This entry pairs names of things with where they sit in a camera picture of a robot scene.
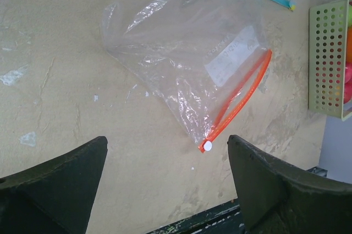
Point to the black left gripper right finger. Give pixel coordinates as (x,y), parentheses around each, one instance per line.
(278,197)

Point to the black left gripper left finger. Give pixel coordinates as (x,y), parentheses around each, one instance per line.
(55,196)

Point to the red yellow fake apple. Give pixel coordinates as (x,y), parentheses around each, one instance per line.
(347,93)

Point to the red fake apple with stem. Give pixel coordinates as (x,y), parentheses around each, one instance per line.
(348,72)

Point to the clear bag red zipper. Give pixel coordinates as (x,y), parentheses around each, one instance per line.
(204,58)

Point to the fake orange persimmon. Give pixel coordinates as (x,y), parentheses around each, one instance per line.
(349,45)

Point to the green fake fruit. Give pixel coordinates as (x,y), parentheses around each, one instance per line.
(349,14)

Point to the white zipper slider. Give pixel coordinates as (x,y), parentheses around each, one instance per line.
(207,145)

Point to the green perforated basket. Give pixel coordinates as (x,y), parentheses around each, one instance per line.
(328,32)

